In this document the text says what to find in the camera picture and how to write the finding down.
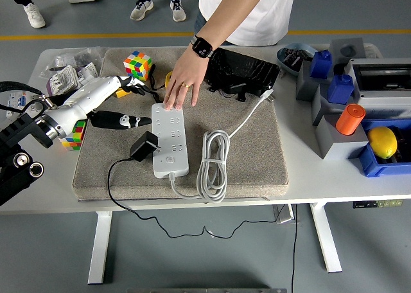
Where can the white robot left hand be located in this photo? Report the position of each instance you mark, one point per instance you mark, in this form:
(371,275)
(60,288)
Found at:
(83,98)

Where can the person's left hand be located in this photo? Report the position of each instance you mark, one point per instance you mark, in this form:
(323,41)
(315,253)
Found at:
(187,74)

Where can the black plug adapter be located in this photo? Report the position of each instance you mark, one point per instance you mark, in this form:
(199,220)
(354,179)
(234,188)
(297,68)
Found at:
(143,146)

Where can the white power strip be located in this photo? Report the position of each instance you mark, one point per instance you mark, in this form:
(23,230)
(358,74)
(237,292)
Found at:
(173,164)

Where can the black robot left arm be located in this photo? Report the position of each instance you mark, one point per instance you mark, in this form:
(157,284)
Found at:
(16,177)

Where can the person's left forearm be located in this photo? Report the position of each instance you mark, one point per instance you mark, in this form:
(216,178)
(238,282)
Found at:
(234,13)

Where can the yellow tape measure marked five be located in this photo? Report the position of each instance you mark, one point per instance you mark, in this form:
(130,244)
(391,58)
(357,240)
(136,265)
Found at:
(168,79)

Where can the black smartwatch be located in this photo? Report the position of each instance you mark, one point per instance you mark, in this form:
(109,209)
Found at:
(202,47)

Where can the yellow tape measure pictured label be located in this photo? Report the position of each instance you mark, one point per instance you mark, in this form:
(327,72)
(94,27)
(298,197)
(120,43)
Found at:
(122,94)

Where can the small colourful puzzle cube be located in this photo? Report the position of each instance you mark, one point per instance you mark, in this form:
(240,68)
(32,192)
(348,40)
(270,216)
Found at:
(75,138)

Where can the clear plastic bag of parts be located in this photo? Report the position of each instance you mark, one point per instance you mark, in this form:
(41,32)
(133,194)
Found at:
(64,59)

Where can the large colourful puzzle cube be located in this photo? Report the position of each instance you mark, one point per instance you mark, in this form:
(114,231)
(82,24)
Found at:
(138,65)

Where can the black glossy pouch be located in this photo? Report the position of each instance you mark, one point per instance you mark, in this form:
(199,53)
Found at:
(244,69)

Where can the person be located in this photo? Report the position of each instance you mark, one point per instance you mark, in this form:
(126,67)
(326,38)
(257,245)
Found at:
(273,16)
(141,10)
(33,15)

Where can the white circuit breaker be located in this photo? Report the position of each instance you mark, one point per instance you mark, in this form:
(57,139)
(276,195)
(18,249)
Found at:
(14,100)

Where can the blue-grey bowl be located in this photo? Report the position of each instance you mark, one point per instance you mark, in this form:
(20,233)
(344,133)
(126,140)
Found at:
(280,58)

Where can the grey-brown mat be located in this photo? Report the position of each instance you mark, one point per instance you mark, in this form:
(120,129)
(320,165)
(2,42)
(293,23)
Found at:
(250,151)

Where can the dark small parts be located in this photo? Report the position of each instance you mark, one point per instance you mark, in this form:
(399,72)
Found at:
(292,60)

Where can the grey block holder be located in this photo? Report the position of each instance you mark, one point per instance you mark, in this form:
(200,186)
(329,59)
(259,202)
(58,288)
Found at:
(318,113)
(305,87)
(340,150)

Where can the blue bottle-shaped block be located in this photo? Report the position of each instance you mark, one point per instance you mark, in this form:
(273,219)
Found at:
(321,65)
(340,89)

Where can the white table leg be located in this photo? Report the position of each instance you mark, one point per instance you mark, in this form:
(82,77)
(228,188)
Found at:
(326,241)
(99,248)

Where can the orange cylinder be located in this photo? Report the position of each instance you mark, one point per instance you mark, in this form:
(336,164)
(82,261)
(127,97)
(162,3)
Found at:
(348,119)

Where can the silver metal box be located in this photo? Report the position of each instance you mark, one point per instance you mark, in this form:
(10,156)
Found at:
(284,215)

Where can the beige fabric item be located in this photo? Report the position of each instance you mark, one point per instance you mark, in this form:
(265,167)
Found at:
(374,50)

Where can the grey electrical distribution box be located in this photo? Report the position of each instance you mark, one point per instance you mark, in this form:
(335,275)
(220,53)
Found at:
(379,100)

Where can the yellow lemon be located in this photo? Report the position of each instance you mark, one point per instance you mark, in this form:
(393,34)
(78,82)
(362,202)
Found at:
(382,142)

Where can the blue plastic bin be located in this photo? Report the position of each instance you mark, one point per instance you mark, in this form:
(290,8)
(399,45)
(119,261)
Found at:
(372,167)

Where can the black ribbed item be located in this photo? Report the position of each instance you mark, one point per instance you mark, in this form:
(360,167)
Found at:
(404,145)

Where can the black table control panel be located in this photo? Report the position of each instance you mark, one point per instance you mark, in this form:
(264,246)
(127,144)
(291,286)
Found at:
(377,204)

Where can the white wall socket panel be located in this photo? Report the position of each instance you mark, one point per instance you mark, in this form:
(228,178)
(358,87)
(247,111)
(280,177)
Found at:
(86,73)
(64,77)

